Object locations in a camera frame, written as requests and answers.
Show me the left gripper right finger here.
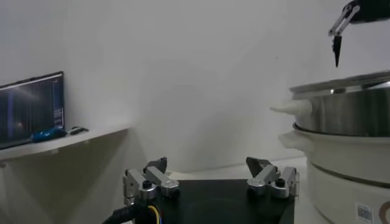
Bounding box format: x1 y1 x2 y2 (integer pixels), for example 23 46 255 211
246 156 300 200

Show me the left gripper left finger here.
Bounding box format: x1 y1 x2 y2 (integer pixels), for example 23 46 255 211
123 156 180 205

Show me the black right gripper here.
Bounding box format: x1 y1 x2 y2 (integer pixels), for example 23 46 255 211
328 0 390 68

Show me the stainless steel steamer basket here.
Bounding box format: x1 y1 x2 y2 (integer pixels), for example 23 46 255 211
269 70 390 137

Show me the white electric cooking pot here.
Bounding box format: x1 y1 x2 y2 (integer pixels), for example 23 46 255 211
278 129 390 224

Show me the white side desk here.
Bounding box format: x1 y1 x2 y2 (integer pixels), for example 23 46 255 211
0 126 132 224

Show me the small black device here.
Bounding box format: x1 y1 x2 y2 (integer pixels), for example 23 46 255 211
68 126 90 136

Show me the black laptop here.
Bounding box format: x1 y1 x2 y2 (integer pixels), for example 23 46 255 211
0 71 65 150

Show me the yellow wire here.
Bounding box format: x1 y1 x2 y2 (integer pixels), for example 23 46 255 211
147 205 161 224

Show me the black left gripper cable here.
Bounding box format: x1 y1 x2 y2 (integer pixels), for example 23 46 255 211
102 203 144 224

